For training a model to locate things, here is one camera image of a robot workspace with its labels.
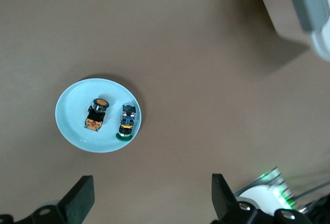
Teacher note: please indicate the light blue round plate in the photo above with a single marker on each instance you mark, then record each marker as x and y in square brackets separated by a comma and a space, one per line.
[74, 131]

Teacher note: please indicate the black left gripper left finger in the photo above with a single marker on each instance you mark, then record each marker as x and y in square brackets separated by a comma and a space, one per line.
[77, 203]

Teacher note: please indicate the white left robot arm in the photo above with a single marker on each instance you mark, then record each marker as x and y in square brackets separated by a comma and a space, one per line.
[257, 198]

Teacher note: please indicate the white lidded box grey clips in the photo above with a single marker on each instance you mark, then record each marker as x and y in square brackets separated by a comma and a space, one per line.
[319, 40]

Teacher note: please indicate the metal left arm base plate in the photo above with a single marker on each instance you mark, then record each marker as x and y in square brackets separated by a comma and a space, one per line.
[273, 176]

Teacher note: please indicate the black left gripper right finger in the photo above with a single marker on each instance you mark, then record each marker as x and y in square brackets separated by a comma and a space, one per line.
[224, 200]

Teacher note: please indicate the small black yellow object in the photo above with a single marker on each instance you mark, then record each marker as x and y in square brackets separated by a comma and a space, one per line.
[126, 123]

